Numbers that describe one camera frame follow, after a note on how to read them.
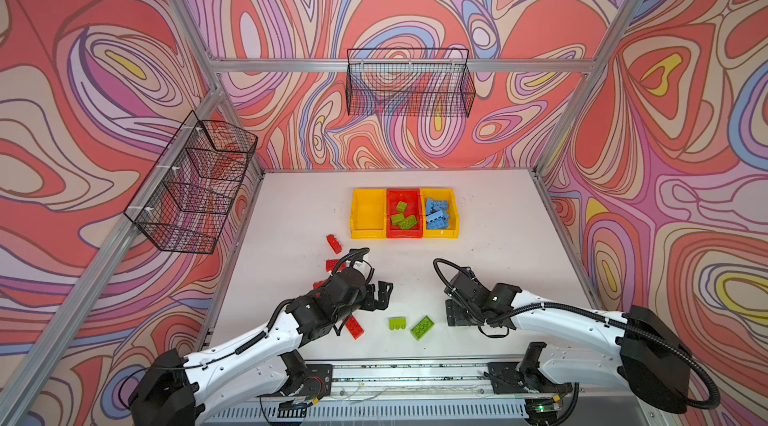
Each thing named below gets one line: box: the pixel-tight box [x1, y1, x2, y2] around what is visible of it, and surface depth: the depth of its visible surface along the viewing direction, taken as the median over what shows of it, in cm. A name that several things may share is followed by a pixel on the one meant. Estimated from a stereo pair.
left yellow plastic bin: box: [350, 188, 387, 239], surface depth 106 cm
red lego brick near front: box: [346, 315, 364, 340], surface depth 82 cm
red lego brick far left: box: [326, 234, 342, 254], surface depth 100 cm
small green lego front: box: [389, 317, 407, 331], surface depth 83 cm
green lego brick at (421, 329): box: [410, 315, 435, 341], surface depth 84 cm
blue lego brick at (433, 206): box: [426, 198, 448, 216], surface depth 107 cm
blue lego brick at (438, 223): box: [426, 216, 449, 230], surface depth 101 cm
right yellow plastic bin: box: [420, 188, 460, 239], surface depth 103 cm
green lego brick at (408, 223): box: [399, 215, 417, 230], surface depth 103 cm
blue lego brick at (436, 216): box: [426, 210, 449, 223], surface depth 101 cm
